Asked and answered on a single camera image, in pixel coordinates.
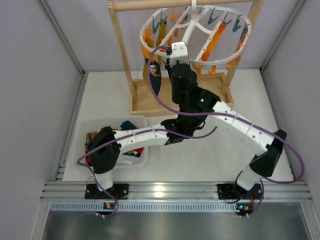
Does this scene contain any mustard yellow sock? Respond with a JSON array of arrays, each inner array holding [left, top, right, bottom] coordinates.
[[155, 21, 167, 47], [141, 37, 154, 84]]

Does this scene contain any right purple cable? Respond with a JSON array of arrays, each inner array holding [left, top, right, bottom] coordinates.
[[146, 45, 306, 186]]

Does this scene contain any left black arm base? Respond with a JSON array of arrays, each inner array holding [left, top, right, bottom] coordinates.
[[84, 183, 129, 200]]

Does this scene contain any white clip hanger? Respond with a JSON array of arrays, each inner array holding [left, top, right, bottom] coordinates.
[[139, 3, 253, 75]]

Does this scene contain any wooden hanger stand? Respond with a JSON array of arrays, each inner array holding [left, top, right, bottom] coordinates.
[[107, 0, 264, 117]]

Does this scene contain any mustard yellow sock left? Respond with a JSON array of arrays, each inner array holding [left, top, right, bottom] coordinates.
[[155, 21, 167, 47]]

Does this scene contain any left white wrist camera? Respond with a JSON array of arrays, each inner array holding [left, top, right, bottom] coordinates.
[[164, 41, 190, 68]]

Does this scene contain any mustard yellow sock right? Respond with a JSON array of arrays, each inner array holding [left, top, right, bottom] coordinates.
[[141, 37, 154, 84]]

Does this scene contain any translucent plastic bin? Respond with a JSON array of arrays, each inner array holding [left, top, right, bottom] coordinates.
[[70, 115, 150, 169]]

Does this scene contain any dark navy sock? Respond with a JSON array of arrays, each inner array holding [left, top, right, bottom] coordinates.
[[149, 61, 162, 96]]

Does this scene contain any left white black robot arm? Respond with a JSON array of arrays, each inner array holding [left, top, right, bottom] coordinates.
[[86, 116, 206, 192]]

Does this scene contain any green christmas sock in bin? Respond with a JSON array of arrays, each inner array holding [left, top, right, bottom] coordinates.
[[120, 120, 137, 131]]

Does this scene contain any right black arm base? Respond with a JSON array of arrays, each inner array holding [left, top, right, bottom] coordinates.
[[217, 183, 263, 200]]

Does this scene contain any aluminium rail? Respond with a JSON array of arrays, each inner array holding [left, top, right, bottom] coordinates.
[[40, 181, 313, 202]]

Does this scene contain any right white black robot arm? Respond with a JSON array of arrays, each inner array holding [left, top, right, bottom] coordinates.
[[162, 64, 287, 195]]

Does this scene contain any perforated cable duct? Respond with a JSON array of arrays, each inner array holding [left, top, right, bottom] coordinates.
[[50, 201, 252, 213]]

